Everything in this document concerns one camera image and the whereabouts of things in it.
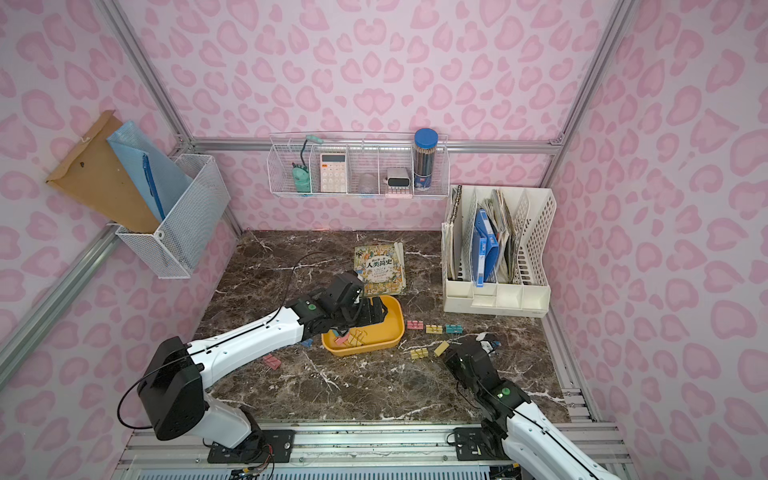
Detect yellow plastic storage tray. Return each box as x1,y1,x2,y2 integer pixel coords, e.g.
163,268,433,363
321,296,405,357

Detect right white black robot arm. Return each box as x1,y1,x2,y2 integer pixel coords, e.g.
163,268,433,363
442,338,616,479

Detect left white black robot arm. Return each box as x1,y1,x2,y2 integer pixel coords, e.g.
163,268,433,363
131,271,388,451

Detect illustrated children's history book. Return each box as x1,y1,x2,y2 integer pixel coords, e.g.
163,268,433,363
353,242,407,297

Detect white plastic file organizer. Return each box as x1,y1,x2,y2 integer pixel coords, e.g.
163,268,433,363
441,185,557,318

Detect blue file folder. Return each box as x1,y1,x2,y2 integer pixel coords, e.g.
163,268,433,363
470,208,499,288

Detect clear glass cup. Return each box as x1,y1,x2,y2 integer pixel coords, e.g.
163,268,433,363
358,173,378,194

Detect small digital clock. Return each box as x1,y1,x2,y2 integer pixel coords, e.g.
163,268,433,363
384,167,412,197

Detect white desk calculator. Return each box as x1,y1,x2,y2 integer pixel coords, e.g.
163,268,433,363
320,153,347,193

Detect papers in file organizer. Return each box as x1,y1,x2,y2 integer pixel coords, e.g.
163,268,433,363
441,185,519,285

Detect blue lid pencil tube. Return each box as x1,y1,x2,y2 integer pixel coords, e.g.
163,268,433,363
413,128,439,190

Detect light blue document folder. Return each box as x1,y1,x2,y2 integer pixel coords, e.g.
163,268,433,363
107,121,193,222

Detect blue pen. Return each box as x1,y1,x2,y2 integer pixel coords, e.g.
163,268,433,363
142,153,166,221

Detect brown kraft envelope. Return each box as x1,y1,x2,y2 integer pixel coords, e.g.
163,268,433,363
46,110,160,234

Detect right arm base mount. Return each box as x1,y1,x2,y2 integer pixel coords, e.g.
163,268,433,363
446,420,514,463

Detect white wire wall shelf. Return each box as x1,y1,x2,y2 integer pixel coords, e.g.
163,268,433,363
267,132,450,199

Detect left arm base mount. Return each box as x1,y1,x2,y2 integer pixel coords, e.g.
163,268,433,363
207,427,296,465

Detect white mesh wall basket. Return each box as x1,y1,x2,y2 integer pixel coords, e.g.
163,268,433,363
117,154,231,279

